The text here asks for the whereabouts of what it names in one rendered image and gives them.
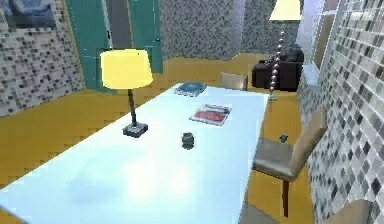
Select dark grey demon face mug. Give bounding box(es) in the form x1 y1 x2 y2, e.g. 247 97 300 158
181 131 196 151

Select red and white magazine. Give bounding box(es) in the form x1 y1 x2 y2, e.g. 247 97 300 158
188 103 233 127

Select blue book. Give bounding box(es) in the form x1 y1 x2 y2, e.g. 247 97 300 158
173 81 208 98

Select beige dining chair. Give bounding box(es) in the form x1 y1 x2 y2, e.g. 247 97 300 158
218 72 249 92
321 198 372 224
252 105 328 219

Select pale blue table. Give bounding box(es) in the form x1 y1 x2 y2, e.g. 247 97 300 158
0 82 270 224

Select yellow shade table lamp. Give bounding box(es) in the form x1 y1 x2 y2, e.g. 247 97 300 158
99 48 154 139

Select dark brown armchair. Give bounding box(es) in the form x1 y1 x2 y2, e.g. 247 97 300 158
251 44 305 93

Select teal room door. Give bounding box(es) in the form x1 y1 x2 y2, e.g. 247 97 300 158
64 0 164 92

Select beaded pole floor lamp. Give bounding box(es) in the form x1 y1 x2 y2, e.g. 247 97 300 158
267 0 303 102

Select white framed window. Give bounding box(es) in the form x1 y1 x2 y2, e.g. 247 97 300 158
302 0 341 86

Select blue framed wall picture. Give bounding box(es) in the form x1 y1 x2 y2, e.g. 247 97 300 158
2 0 57 30

